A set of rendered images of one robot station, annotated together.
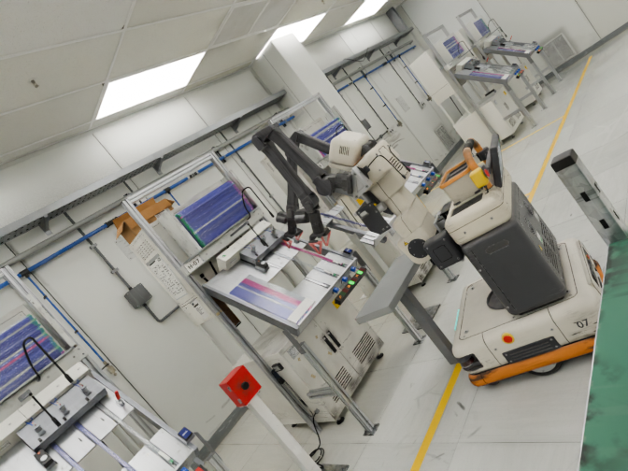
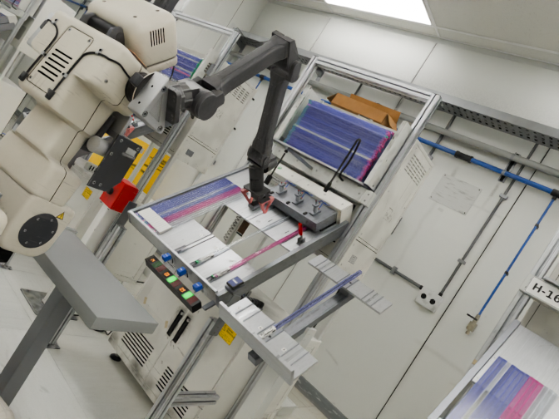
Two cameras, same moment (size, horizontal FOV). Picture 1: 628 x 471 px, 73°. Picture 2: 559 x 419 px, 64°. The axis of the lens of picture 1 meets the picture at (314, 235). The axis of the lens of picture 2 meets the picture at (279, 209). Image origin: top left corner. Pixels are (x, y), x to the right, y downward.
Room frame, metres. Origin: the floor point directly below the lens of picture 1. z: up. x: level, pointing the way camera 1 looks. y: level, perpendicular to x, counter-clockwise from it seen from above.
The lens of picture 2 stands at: (2.46, -1.70, 1.12)
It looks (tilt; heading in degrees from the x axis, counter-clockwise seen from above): 1 degrees down; 79
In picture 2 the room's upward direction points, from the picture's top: 32 degrees clockwise
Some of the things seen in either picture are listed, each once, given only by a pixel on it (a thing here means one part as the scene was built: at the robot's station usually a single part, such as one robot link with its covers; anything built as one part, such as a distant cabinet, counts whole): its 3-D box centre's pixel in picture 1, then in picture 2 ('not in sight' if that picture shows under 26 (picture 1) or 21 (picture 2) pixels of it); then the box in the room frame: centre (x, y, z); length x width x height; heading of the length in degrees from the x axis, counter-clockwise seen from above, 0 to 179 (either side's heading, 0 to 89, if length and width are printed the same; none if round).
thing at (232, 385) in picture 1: (278, 431); (87, 243); (2.14, 0.78, 0.39); 0.24 x 0.24 x 0.78; 42
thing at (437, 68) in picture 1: (464, 88); not in sight; (6.35, -3.12, 0.95); 1.36 x 0.82 x 1.90; 42
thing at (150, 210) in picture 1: (159, 206); (374, 113); (3.07, 0.72, 1.82); 0.68 x 0.30 x 0.20; 132
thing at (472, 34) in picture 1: (491, 63); not in sight; (7.32, -4.21, 0.95); 1.36 x 0.82 x 1.90; 42
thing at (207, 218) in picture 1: (214, 214); (338, 141); (2.92, 0.44, 1.52); 0.51 x 0.13 x 0.27; 132
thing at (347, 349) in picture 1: (311, 358); (213, 346); (2.97, 0.56, 0.31); 0.70 x 0.65 x 0.62; 132
